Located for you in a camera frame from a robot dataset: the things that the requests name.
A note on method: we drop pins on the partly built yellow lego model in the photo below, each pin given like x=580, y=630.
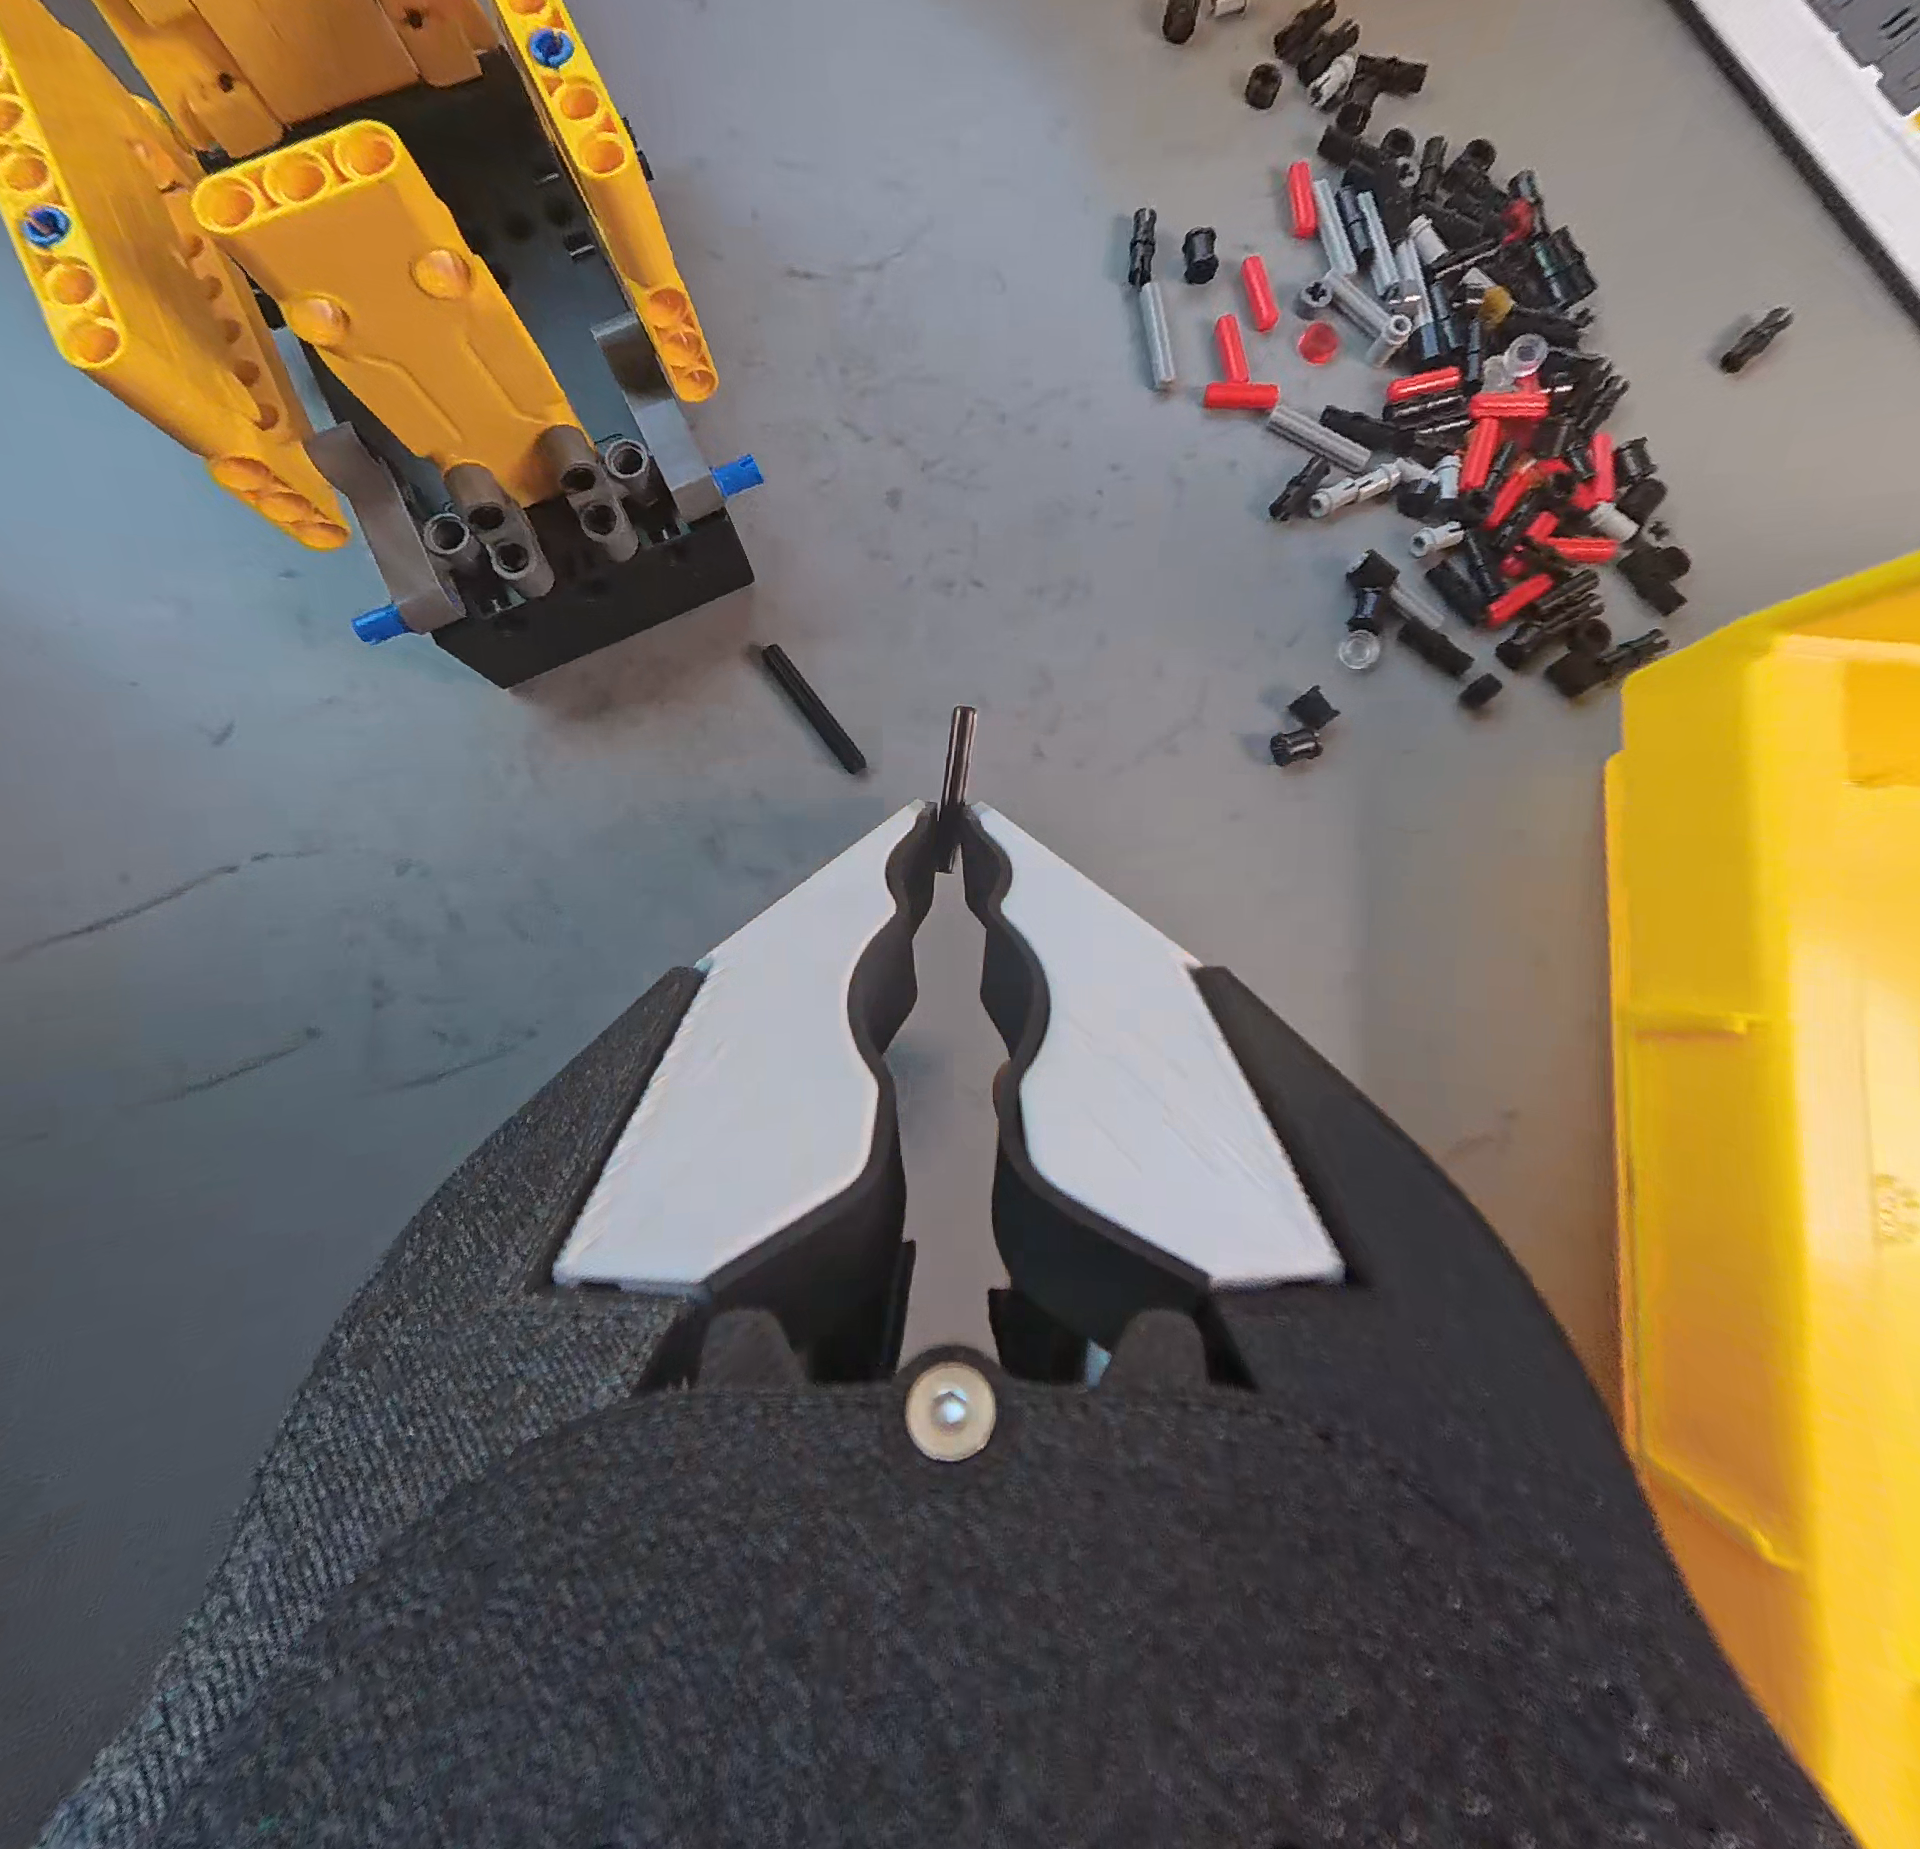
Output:
x=391, y=290

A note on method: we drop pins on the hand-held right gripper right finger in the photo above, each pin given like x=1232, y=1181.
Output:
x=1169, y=1114

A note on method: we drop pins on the black lego axle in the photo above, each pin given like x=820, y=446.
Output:
x=956, y=769
x=814, y=709

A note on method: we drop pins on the pile of small lego pins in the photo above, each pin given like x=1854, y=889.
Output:
x=1440, y=379

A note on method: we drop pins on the white instruction board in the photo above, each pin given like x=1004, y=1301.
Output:
x=1800, y=65

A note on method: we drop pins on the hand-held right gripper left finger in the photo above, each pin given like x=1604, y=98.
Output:
x=736, y=1114

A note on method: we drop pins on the yellow plastic storage bin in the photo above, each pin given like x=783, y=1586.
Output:
x=1787, y=1130

